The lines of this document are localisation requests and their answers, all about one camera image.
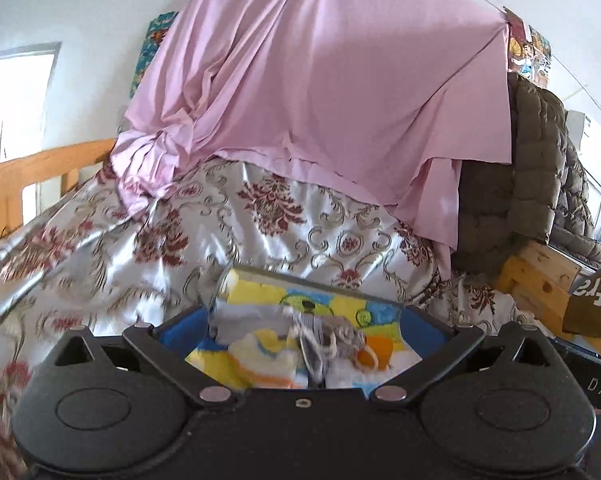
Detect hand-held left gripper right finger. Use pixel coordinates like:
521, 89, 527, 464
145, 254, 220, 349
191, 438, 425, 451
369, 305, 567, 407

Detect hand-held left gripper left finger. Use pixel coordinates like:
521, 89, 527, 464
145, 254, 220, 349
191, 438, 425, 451
43, 305, 238, 406

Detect white garment blue print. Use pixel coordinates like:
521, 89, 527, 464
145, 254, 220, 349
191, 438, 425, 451
325, 347, 423, 391

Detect yellow orange striped baby garment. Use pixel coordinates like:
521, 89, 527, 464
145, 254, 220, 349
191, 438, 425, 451
228, 330, 302, 389

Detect grey tray cartoon print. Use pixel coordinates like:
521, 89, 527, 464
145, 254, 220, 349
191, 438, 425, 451
208, 266, 426, 391

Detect grey patterned cloth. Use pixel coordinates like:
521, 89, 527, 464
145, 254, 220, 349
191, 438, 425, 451
286, 310, 332, 390

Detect brown cloth white letters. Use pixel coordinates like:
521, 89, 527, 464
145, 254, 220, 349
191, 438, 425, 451
563, 265, 601, 338

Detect floral satin bedspread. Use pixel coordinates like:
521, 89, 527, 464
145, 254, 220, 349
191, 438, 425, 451
0, 152, 541, 480

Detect wooden crate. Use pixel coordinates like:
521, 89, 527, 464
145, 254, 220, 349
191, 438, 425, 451
497, 240, 596, 331

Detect olive quilted jacket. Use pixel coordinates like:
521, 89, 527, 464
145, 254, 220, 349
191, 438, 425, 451
453, 72, 601, 273

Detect pink bed sheet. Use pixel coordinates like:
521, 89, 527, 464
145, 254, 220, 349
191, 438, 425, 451
111, 0, 512, 261

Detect window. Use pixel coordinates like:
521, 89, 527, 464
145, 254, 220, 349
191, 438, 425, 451
0, 42, 61, 171

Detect wooden bed rail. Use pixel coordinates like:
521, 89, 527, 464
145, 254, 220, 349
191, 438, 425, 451
0, 137, 118, 251

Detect teal wall poster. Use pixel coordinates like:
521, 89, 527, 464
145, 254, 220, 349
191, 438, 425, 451
130, 10, 174, 103

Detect cartoon wall poster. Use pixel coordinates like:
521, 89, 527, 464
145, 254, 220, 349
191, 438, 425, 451
527, 25, 553, 86
505, 7, 529, 77

